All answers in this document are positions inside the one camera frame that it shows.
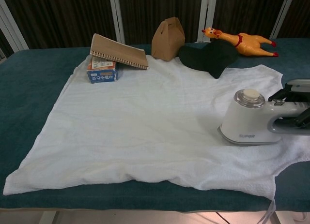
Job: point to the brown spiral notebook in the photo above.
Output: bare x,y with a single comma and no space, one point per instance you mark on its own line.
121,53

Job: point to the blue printed carton box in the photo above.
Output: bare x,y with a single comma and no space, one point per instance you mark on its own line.
103,74

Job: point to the white metal frame post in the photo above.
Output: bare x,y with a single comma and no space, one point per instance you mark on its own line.
283,16
116,16
14,23
207,11

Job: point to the teal table cover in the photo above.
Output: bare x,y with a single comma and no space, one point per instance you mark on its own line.
29,93

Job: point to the white cloth towel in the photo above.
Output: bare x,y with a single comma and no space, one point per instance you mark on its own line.
135,117

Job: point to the white steam iron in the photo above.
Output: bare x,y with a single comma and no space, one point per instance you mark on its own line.
242,122

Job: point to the brown paper gable box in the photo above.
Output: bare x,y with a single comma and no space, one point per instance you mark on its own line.
167,40

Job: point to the black cloth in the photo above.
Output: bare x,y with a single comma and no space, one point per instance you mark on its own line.
208,58

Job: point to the dark pleated curtain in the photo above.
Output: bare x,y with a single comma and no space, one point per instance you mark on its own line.
72,16

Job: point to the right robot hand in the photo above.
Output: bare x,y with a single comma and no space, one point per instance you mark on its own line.
300,85

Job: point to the yellow rubber chicken toy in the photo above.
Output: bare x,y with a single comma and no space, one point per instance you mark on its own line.
247,43

